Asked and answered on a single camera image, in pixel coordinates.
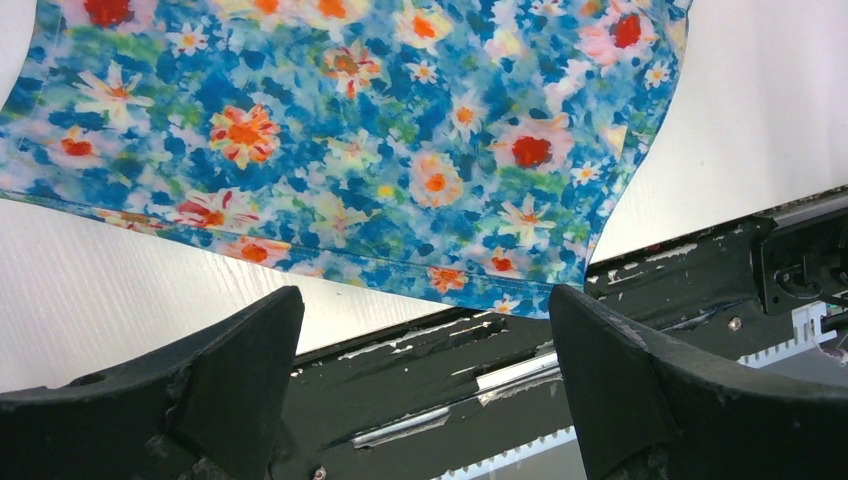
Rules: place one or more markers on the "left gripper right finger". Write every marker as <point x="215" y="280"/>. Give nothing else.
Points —
<point x="648" y="406"/>

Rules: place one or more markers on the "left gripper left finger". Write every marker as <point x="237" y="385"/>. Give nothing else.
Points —
<point x="207" y="406"/>

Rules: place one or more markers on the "blue floral skirt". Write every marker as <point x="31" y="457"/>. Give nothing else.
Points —
<point x="464" y="152"/>

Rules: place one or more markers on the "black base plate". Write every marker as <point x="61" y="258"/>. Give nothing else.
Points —
<point x="452" y="389"/>

